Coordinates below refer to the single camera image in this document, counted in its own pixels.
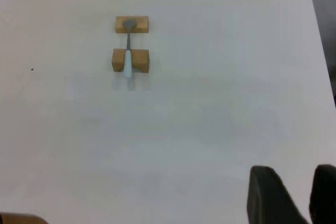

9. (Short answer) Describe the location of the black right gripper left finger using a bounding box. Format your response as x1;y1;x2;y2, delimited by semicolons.
246;165;311;224

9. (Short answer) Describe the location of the metal spoon with pale handle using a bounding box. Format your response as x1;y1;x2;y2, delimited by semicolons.
122;19;137;79

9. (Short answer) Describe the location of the arched wooden block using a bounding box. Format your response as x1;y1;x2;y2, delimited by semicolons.
112;48;150;73

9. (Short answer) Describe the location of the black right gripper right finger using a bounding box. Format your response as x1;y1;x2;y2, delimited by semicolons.
309;164;336;224

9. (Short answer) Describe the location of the flat rectangular wooden block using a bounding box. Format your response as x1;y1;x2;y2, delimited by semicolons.
115;16;150;34

